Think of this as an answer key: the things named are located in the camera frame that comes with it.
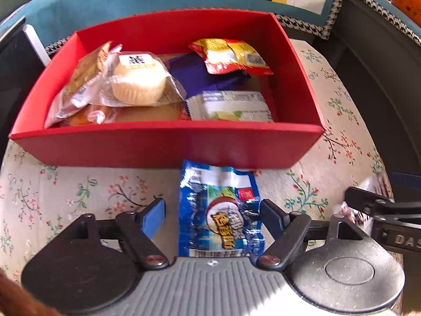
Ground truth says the red yellow snack packet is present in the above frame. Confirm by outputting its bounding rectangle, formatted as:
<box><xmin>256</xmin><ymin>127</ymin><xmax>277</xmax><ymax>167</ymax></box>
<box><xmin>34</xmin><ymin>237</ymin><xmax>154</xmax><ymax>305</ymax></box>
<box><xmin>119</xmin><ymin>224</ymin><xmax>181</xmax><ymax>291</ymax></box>
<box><xmin>189</xmin><ymin>38</ymin><xmax>274</xmax><ymax>76</ymax></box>

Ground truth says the brown biscuit packet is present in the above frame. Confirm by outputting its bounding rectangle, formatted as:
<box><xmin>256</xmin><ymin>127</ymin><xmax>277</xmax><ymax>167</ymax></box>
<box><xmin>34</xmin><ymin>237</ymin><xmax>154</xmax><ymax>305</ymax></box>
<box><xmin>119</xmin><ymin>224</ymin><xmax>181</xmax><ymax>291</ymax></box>
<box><xmin>44</xmin><ymin>42</ymin><xmax>122</xmax><ymax>129</ymax></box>

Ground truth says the round pastry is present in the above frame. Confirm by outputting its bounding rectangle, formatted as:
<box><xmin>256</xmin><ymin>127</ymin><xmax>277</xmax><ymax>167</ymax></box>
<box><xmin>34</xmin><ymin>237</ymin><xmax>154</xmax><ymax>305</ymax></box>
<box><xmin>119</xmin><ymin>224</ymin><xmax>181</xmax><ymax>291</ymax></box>
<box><xmin>93</xmin><ymin>52</ymin><xmax>187</xmax><ymax>108</ymax></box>

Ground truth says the dark blue foil packet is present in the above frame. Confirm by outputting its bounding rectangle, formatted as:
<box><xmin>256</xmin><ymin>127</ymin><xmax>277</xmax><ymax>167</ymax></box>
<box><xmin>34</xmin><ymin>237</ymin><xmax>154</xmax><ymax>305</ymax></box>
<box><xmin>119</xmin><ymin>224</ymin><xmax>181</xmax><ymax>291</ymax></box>
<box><xmin>166</xmin><ymin>53</ymin><xmax>251</xmax><ymax>98</ymax></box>

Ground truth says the white red jujube snack pouch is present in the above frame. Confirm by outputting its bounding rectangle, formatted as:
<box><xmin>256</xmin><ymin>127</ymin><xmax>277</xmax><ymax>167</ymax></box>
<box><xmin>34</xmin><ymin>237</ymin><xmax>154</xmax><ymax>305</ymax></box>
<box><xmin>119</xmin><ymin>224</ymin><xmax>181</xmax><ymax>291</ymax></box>
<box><xmin>335</xmin><ymin>172</ymin><xmax>393</xmax><ymax>228</ymax></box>

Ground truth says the white Kaprons wafer packet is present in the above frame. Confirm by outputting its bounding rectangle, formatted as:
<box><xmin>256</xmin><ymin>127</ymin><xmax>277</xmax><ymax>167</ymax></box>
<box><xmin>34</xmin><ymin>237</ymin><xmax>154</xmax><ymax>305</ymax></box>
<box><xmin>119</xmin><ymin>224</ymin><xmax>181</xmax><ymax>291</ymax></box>
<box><xmin>186</xmin><ymin>91</ymin><xmax>273</xmax><ymax>123</ymax></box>

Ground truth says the red cardboard box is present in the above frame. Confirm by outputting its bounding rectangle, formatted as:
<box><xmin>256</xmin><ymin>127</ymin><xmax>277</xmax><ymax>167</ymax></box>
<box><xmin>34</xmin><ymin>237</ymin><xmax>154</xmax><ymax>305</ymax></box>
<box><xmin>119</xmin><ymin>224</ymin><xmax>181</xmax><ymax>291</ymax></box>
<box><xmin>9</xmin><ymin>9</ymin><xmax>324</xmax><ymax>169</ymax></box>

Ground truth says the black glass coffee table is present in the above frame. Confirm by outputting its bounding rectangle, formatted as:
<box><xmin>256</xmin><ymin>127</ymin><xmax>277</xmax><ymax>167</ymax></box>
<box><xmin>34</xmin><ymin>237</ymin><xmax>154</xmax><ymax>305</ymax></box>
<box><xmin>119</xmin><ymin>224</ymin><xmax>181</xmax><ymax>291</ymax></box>
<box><xmin>0</xmin><ymin>17</ymin><xmax>50</xmax><ymax>146</ymax></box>

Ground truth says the blue white snack packet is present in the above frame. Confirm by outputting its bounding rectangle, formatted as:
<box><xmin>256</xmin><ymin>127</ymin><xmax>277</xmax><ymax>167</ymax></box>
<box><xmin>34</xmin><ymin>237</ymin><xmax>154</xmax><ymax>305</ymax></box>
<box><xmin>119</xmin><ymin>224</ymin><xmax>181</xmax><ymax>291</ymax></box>
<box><xmin>178</xmin><ymin>161</ymin><xmax>265</xmax><ymax>263</ymax></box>

